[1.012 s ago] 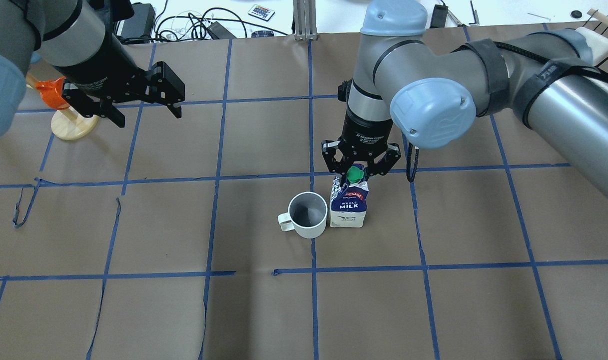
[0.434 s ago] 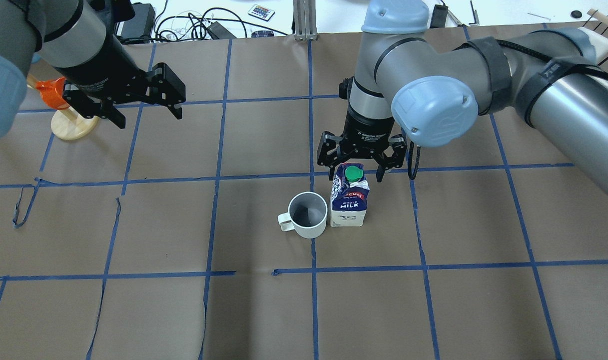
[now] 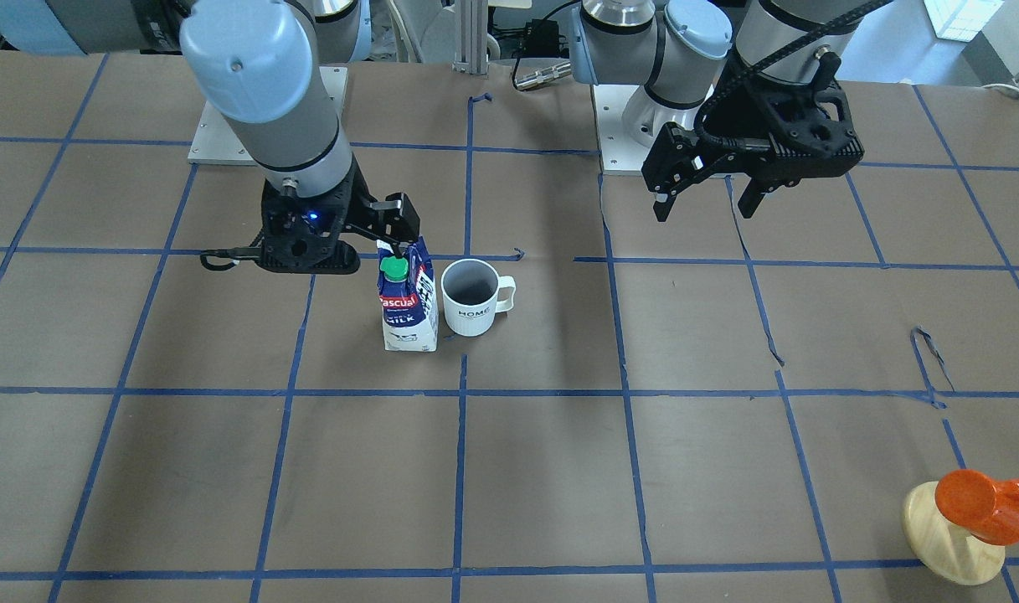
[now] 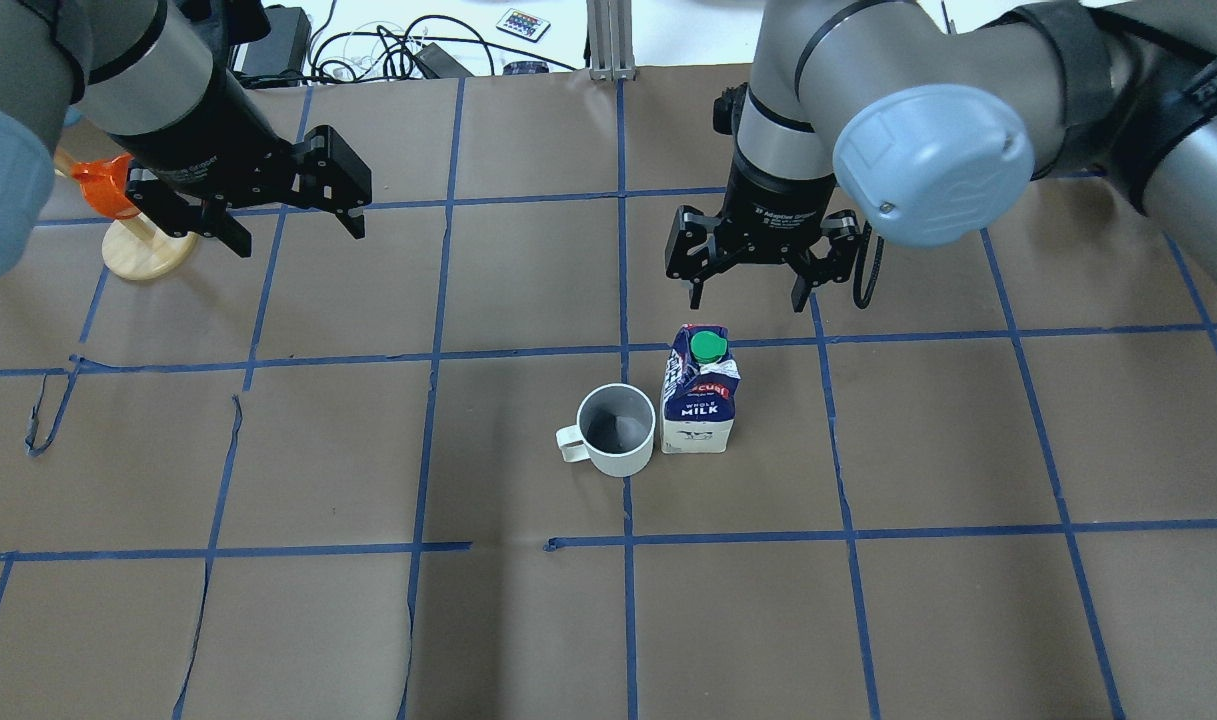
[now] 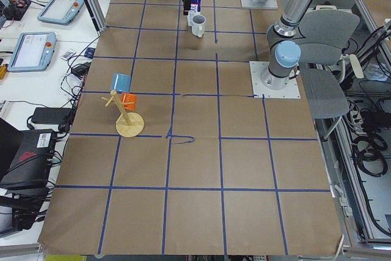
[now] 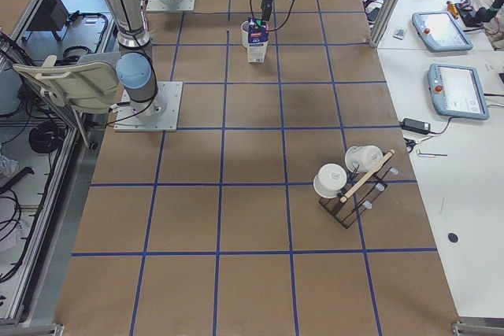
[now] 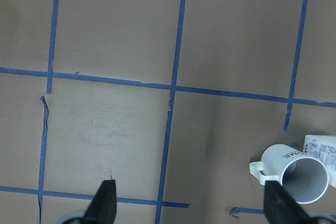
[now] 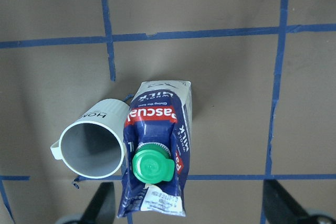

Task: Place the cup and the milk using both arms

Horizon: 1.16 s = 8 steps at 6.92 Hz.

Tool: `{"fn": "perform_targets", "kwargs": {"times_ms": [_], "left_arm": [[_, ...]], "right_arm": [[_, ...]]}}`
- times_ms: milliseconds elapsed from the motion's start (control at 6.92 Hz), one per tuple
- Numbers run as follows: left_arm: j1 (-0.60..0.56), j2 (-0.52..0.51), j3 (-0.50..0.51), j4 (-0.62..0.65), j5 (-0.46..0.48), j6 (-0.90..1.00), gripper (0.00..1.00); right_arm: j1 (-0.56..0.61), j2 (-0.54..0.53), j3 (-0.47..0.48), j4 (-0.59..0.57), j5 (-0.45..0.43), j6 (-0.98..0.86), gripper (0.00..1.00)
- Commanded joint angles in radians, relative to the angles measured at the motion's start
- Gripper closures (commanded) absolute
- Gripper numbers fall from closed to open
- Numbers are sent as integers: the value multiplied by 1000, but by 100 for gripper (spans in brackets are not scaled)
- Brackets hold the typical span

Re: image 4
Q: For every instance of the black gripper mug arm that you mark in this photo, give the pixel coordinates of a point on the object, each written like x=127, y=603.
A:
x=205, y=141

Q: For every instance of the black gripper milk arm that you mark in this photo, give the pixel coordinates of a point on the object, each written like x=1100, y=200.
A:
x=776, y=197

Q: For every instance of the blue white milk carton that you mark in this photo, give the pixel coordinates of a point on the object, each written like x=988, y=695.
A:
x=698, y=393

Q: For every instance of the white ceramic mug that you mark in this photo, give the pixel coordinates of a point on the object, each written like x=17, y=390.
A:
x=614, y=430

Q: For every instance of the grey robot arm near milk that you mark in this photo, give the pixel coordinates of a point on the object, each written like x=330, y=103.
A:
x=864, y=117

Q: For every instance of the grey robot arm near mug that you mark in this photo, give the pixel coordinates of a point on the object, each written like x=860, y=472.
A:
x=154, y=76

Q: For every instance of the black power adapter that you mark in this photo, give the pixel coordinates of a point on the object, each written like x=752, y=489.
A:
x=277, y=59

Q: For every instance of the orange mug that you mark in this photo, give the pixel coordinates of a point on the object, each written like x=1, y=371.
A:
x=102, y=184

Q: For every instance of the white remote control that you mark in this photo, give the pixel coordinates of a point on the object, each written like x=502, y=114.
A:
x=528, y=27

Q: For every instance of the brown paper table cover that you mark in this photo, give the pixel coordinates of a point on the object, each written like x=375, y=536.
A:
x=324, y=481

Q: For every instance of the aluminium frame post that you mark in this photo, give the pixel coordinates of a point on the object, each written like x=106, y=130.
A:
x=611, y=41

